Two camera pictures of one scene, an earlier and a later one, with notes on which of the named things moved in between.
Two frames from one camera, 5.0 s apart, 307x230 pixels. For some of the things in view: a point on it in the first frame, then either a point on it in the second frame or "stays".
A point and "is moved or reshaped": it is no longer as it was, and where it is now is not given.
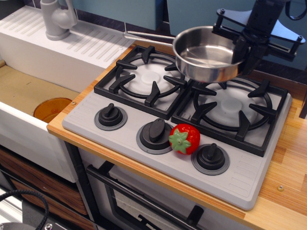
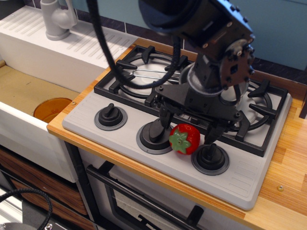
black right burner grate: x=243 y=112 stays
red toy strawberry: x=184 y=139 stays
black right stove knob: x=210 y=159 stays
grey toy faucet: x=58 y=17 stays
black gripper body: x=281 y=41 -> x=201 y=93
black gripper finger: x=246 y=55 -> x=214 y=132
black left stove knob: x=111 y=118 stays
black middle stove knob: x=153 y=137 stays
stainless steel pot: x=204 y=53 is moved or reshaped
